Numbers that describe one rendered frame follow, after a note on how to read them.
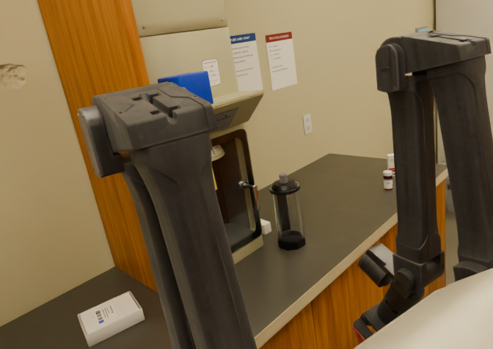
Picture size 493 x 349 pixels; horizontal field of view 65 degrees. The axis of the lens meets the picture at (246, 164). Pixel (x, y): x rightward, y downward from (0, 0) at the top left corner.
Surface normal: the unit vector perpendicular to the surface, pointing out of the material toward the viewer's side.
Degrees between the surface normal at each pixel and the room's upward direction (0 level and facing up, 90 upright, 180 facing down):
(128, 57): 90
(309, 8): 90
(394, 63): 90
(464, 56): 80
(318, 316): 90
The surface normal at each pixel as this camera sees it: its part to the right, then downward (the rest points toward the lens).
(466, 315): -0.06, -0.90
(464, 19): -0.69, 0.32
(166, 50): 0.70, 0.11
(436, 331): -0.20, -0.96
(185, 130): 0.49, 0.01
